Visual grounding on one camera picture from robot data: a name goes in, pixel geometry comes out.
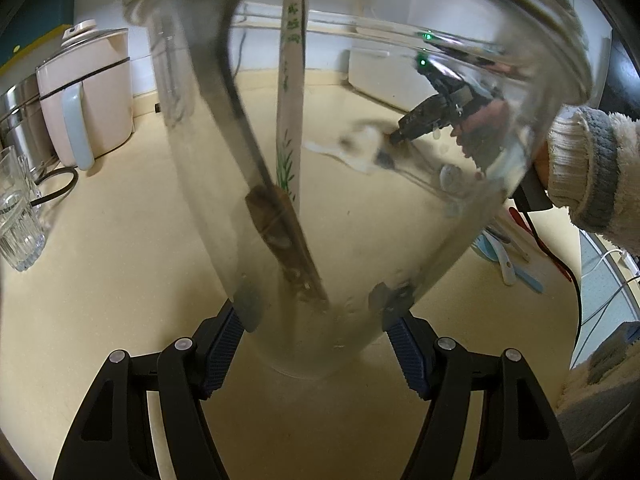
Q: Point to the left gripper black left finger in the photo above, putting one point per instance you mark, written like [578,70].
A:
[111,437]

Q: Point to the tall clear glass cup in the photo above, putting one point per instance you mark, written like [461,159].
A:
[383,222]

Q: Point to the light blue plastic spoon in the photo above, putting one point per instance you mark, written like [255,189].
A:
[481,245]

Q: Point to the white ceramic spoon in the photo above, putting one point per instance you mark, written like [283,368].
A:
[508,274]

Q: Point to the white chopsticks with green print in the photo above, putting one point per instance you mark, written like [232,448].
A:
[290,105]

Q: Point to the cream fleece sleeve forearm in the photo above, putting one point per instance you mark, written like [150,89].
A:
[594,172]

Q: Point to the right hand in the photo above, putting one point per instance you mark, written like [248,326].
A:
[494,118]

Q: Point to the small clear drinking glass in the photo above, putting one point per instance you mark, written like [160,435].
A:
[22,235]

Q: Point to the stainless steel canister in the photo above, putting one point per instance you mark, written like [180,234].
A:
[24,128]

